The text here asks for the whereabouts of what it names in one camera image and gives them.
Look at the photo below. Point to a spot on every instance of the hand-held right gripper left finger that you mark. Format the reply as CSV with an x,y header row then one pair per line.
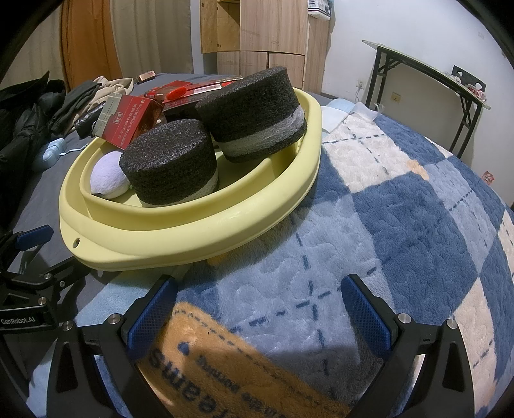
x,y
150,317

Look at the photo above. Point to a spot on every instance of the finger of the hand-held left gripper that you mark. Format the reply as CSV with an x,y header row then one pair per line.
x,y
34,236
64,275

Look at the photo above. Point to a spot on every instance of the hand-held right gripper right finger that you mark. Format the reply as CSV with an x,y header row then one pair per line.
x,y
367,317

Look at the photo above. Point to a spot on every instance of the yellow plastic basin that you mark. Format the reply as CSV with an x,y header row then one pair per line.
x,y
180,241

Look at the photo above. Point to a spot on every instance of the purple plush ball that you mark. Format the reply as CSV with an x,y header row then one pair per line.
x,y
106,177

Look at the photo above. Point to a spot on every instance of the red and white carton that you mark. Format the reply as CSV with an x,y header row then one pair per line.
x,y
124,116

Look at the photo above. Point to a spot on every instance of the black foam cylinder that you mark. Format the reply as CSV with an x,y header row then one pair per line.
x,y
249,108
168,156

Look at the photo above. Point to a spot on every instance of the light blue device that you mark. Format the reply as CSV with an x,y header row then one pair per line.
x,y
48,154

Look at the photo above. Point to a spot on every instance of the blue checked plush blanket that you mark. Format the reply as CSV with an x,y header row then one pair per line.
x,y
361,225

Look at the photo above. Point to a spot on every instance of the black jacket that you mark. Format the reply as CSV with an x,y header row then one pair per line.
x,y
28,112

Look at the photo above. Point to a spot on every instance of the black bag roll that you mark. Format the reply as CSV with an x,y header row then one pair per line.
x,y
86,122

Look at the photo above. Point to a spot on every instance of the dark olive garment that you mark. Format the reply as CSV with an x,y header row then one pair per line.
x,y
76,104

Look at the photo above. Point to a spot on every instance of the pink bag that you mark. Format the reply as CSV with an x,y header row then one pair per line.
x,y
488,177

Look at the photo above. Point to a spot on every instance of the small copper box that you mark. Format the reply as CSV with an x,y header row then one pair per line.
x,y
146,76

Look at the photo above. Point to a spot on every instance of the orange wooden door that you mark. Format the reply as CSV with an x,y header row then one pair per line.
x,y
88,44

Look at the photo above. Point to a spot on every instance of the beige curtain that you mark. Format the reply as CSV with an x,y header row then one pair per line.
x,y
152,36

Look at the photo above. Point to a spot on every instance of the pink items on table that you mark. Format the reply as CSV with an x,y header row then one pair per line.
x,y
472,87

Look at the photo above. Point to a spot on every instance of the black chair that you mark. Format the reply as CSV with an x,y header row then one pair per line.
x,y
468,78

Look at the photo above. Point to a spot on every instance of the black folding table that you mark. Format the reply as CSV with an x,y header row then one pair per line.
x,y
421,60

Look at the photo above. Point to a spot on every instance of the wooden wardrobe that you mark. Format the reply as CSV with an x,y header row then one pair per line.
x,y
273,36

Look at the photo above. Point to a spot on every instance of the white plastic bag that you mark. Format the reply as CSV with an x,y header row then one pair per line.
x,y
320,7

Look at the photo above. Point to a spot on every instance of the yellowed wall socket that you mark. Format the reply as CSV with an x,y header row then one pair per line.
x,y
396,97

